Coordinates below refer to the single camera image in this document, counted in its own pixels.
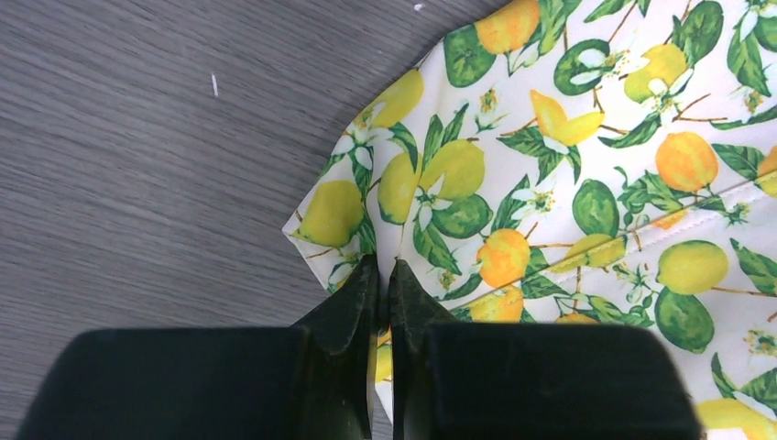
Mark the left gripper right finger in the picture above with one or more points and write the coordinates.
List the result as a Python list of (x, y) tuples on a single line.
[(460, 380)]

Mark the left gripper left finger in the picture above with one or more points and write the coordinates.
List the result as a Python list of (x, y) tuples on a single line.
[(309, 380)]

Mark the yellow floral garment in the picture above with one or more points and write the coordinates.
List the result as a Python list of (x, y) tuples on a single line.
[(578, 162)]

